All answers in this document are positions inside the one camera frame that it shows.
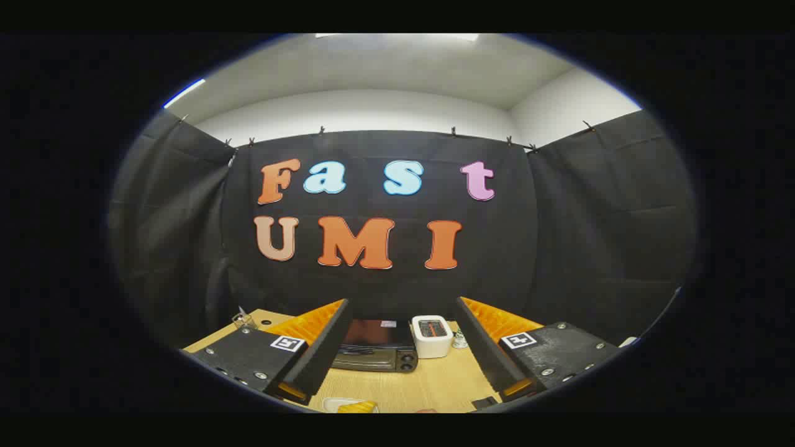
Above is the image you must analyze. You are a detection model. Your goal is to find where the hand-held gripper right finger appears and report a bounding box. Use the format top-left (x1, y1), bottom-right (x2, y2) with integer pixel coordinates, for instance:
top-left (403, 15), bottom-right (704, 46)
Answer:
top-left (455, 296), bottom-right (622, 404)

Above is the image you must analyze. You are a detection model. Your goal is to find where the black toaster oven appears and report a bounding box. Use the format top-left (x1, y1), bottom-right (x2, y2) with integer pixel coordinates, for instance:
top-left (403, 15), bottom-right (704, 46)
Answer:
top-left (331, 319), bottom-right (419, 373)

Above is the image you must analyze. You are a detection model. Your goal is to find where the white glossy plate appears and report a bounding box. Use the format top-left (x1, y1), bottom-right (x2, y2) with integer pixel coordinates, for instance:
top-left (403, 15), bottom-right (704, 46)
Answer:
top-left (322, 397), bottom-right (379, 413)

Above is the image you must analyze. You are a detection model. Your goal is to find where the black backdrop cloth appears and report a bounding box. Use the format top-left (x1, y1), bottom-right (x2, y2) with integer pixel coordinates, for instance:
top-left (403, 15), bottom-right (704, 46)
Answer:
top-left (109, 111), bottom-right (699, 348)

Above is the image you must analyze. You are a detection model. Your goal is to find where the white pop-up toaster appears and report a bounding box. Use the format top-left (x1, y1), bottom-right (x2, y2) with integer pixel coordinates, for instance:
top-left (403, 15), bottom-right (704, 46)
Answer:
top-left (411, 315), bottom-right (454, 359)

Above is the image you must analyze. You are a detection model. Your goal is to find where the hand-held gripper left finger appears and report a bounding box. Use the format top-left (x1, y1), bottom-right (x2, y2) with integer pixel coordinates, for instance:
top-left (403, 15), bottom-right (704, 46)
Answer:
top-left (180, 298), bottom-right (353, 407)

